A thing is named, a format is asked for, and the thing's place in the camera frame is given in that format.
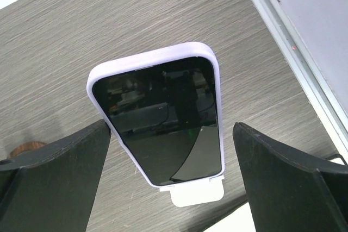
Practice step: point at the white angled phone stand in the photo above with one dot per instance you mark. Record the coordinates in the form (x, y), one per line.
(196, 192)

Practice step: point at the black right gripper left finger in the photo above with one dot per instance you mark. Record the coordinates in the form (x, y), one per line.
(53, 188)

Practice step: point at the lilac case phone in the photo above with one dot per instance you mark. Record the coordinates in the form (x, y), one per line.
(164, 107)

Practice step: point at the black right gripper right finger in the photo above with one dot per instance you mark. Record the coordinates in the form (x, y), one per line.
(288, 185)

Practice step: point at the wooden round phone stand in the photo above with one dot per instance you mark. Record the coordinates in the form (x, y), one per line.
(28, 146)

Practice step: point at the right aluminium frame post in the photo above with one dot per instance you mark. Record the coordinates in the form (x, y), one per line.
(312, 36)

